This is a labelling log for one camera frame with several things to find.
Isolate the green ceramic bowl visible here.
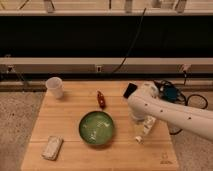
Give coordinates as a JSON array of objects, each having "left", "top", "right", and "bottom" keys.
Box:
[{"left": 79, "top": 111, "right": 115, "bottom": 146}]

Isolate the black hanging cable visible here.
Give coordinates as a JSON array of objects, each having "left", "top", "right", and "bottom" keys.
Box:
[{"left": 109, "top": 7, "right": 148, "bottom": 75}]

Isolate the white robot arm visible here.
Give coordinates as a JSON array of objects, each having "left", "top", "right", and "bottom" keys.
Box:
[{"left": 124, "top": 81, "right": 213, "bottom": 141}]

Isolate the white plastic cup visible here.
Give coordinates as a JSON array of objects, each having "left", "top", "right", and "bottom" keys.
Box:
[{"left": 45, "top": 77, "right": 63, "bottom": 99}]

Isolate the wooden table board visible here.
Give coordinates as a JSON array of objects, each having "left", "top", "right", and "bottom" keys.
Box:
[{"left": 21, "top": 81, "right": 179, "bottom": 171}]

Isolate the white wrapped packet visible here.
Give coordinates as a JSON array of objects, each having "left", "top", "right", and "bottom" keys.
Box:
[{"left": 41, "top": 136, "right": 63, "bottom": 161}]

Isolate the small red bottle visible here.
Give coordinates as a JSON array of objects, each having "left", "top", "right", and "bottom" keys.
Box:
[{"left": 97, "top": 91, "right": 106, "bottom": 109}]

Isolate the blue box with cables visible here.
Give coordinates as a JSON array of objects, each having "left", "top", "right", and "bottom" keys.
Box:
[{"left": 153, "top": 79, "right": 209, "bottom": 110}]

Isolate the white wall outlet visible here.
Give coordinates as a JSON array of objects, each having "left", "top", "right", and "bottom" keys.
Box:
[{"left": 97, "top": 66, "right": 102, "bottom": 73}]

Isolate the black smartphone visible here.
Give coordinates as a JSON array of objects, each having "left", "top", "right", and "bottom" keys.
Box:
[{"left": 123, "top": 83, "right": 137, "bottom": 98}]

